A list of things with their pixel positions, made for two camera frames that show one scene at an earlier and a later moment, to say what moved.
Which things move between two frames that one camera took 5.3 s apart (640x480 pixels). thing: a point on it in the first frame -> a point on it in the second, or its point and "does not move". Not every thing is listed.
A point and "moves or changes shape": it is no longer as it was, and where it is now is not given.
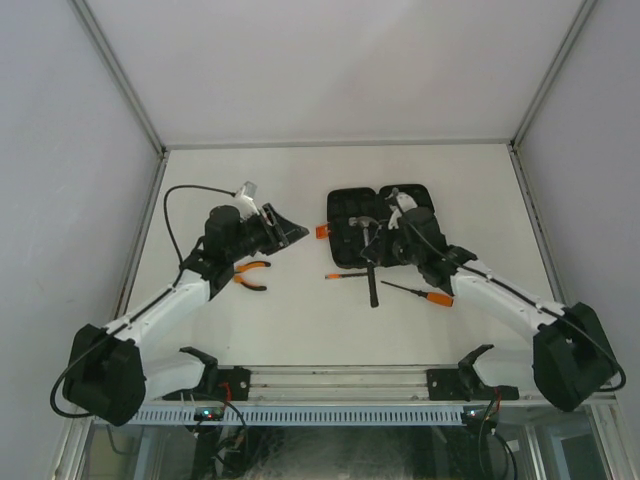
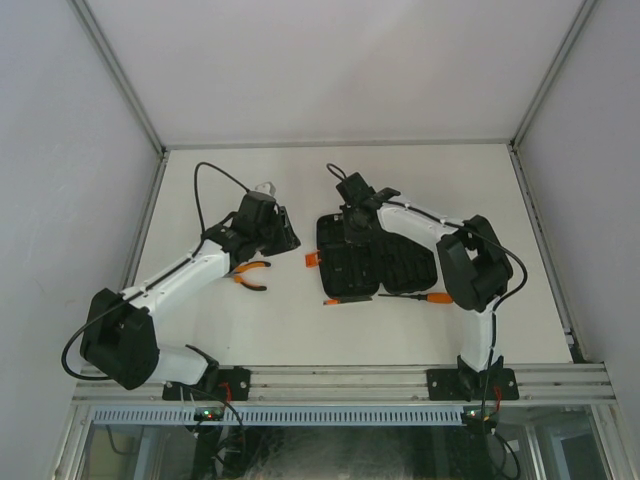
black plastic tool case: [357, 221] moves or changes shape
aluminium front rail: [355, 385] does not move
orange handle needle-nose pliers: [248, 265] does not move
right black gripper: [378, 251] -> [351, 236]
